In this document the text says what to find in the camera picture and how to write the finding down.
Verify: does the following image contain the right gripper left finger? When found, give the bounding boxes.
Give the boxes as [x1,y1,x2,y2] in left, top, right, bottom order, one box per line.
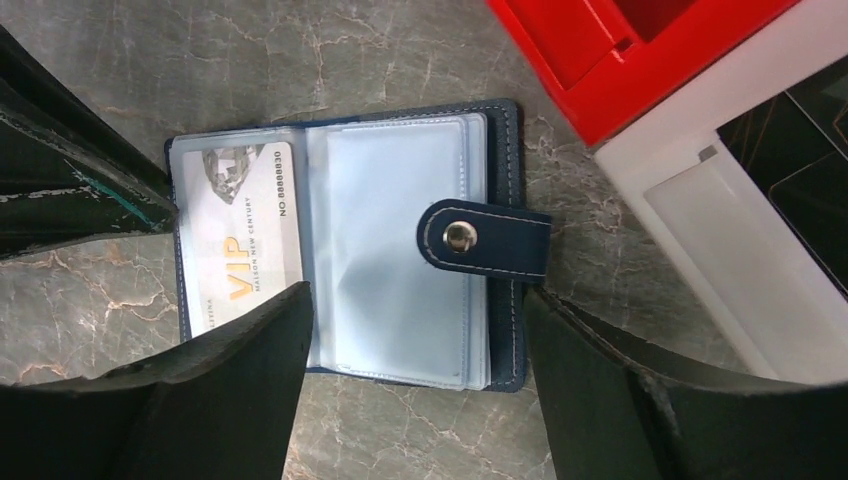
[1,282,313,479]

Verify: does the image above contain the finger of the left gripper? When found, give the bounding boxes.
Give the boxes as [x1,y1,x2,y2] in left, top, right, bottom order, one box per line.
[1,28,171,197]
[1,83,177,259]

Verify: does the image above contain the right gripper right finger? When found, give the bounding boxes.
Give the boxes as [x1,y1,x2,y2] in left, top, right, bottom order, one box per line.
[524,287,847,479]

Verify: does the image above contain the silver VIP credit card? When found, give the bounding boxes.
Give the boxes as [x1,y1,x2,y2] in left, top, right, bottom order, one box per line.
[173,142,304,337]

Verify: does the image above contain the navy blue card holder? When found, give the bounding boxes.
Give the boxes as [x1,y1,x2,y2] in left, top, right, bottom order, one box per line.
[164,99,552,393]

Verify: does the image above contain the black cards in bin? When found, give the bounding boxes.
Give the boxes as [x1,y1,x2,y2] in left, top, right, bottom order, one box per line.
[718,58,847,294]

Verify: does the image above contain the white plastic bin left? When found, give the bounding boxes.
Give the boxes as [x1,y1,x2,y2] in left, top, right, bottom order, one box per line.
[596,0,847,384]

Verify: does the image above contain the red plastic bin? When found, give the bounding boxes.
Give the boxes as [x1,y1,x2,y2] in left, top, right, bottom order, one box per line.
[488,0,793,145]

